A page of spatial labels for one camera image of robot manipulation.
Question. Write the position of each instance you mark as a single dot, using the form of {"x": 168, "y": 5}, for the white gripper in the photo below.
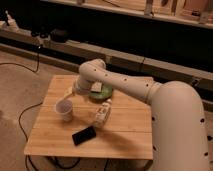
{"x": 80, "y": 87}

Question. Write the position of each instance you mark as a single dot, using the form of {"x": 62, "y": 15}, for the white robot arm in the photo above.
{"x": 179, "y": 135}

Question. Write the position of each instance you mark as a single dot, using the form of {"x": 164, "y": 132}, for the white sponge block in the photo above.
{"x": 96, "y": 87}

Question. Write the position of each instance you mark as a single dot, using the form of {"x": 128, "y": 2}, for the green plate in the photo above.
{"x": 105, "y": 93}

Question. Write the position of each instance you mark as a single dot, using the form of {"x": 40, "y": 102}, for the black smartphone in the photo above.
{"x": 84, "y": 135}

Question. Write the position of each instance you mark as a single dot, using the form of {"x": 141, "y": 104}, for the dark round object on ledge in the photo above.
{"x": 60, "y": 36}

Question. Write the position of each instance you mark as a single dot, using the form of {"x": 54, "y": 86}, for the wooden table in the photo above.
{"x": 126, "y": 134}

